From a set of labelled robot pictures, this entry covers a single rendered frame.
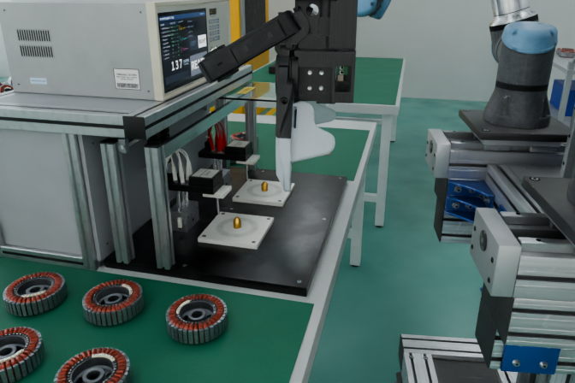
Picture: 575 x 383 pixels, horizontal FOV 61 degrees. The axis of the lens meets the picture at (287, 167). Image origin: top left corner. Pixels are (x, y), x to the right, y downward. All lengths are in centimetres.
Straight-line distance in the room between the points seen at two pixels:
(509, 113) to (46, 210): 109
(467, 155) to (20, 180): 103
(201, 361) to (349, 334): 129
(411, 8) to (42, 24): 546
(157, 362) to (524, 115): 95
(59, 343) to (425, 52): 582
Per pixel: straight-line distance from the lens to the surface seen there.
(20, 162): 120
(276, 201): 137
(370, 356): 205
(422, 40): 638
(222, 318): 94
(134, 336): 98
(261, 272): 108
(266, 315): 99
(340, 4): 51
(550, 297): 86
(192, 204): 128
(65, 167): 113
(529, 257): 82
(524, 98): 127
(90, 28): 117
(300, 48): 52
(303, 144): 49
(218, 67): 53
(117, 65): 114
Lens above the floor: 135
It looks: 21 degrees down
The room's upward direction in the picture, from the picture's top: straight up
